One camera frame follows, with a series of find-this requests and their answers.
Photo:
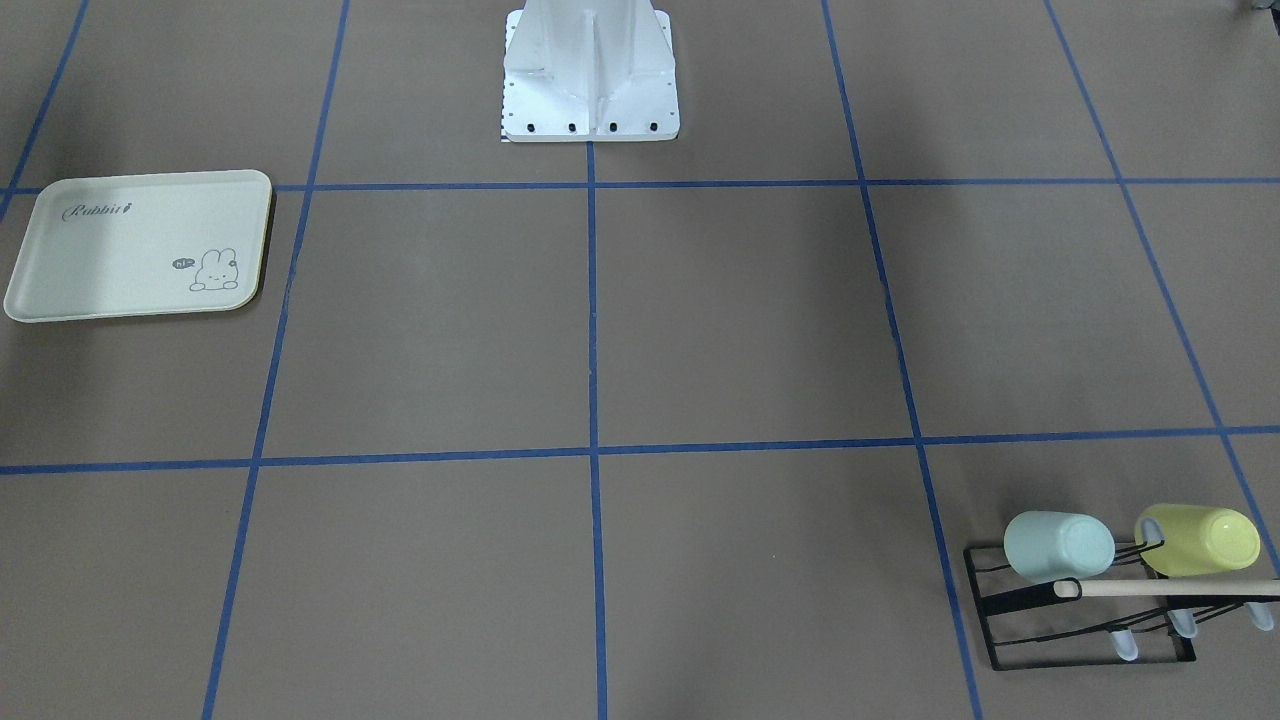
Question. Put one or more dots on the yellow cup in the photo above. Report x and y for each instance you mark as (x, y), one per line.
(1193, 540)

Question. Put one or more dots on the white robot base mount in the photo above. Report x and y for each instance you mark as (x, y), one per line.
(589, 71)

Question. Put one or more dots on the light green cup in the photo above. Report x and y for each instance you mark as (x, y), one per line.
(1045, 546)

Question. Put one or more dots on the cream rabbit tray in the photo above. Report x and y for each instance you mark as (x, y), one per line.
(155, 244)

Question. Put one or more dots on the black wire cup rack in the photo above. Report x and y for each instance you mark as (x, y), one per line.
(1130, 616)

